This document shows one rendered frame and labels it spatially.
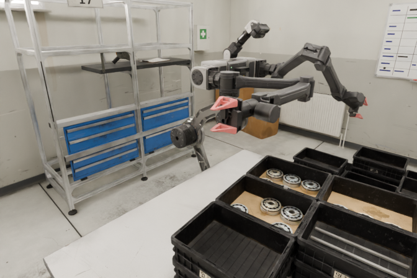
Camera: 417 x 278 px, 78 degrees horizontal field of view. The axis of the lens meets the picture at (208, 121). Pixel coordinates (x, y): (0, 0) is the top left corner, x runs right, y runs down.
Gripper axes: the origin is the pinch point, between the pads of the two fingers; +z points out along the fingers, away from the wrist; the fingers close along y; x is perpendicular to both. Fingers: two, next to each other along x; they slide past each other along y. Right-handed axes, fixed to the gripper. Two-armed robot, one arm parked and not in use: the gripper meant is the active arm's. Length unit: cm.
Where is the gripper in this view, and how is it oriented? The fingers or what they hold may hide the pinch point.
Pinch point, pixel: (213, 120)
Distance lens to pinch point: 73.7
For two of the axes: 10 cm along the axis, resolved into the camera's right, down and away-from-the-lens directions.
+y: 0.0, 9.5, 3.2
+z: -7.0, 2.3, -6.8
